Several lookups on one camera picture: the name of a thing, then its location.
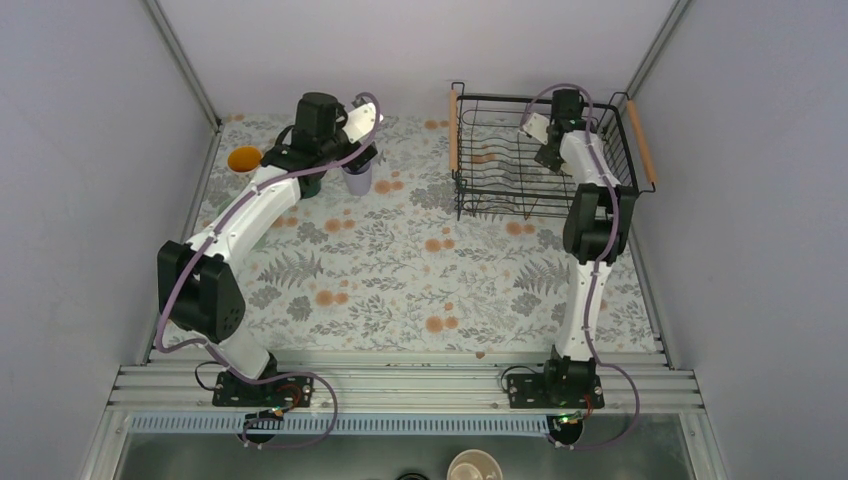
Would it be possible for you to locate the lilac plastic cup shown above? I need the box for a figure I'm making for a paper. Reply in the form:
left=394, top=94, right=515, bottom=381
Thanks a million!
left=342, top=163, right=372, bottom=197

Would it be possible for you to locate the white patterned mug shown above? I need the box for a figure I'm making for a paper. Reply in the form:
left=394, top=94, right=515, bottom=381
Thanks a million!
left=227, top=146, right=263, bottom=175

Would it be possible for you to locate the dark green mug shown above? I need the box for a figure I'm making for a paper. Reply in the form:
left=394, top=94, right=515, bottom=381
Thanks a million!
left=298, top=175, right=322, bottom=199

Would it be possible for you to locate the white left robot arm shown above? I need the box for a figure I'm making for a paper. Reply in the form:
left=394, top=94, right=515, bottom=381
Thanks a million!
left=153, top=92, right=383, bottom=405

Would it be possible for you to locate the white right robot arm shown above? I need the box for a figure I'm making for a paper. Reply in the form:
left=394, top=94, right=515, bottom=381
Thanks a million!
left=541, top=83, right=636, bottom=407

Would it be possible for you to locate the floral table mat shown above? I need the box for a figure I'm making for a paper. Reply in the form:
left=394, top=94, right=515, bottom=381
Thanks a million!
left=162, top=113, right=658, bottom=354

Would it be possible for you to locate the beige bowl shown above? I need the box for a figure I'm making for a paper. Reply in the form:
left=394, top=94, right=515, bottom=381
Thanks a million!
left=446, top=449, right=504, bottom=480

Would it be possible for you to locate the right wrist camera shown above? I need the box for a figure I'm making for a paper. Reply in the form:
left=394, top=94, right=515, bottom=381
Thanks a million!
left=520, top=112, right=550, bottom=145

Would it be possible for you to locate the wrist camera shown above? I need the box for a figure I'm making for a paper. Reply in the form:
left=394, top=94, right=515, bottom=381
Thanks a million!
left=520, top=112, right=550, bottom=145
left=342, top=102, right=384, bottom=145

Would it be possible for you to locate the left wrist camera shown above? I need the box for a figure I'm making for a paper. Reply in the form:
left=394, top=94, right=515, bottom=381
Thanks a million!
left=342, top=102, right=384, bottom=145

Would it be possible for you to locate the black wire dish rack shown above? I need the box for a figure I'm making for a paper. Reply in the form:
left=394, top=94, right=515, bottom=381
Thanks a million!
left=450, top=81, right=656, bottom=220

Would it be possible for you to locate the right wooden rack handle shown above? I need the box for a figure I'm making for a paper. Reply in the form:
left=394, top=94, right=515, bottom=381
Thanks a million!
left=626, top=99, right=657, bottom=188

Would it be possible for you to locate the wooden rack handle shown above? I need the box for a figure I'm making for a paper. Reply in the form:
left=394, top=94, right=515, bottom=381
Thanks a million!
left=448, top=87, right=459, bottom=173
left=626, top=99, right=657, bottom=188

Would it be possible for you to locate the left wooden rack handle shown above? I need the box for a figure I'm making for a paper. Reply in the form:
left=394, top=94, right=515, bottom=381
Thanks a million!
left=448, top=87, right=459, bottom=173

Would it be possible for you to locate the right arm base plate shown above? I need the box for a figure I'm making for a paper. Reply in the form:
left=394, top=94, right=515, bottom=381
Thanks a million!
left=505, top=373, right=606, bottom=409

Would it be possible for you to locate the aluminium rail frame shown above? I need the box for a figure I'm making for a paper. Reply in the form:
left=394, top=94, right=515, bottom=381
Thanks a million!
left=82, top=350, right=726, bottom=479

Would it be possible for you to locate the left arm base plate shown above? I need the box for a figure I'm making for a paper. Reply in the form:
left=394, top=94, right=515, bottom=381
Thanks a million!
left=212, top=372, right=314, bottom=409

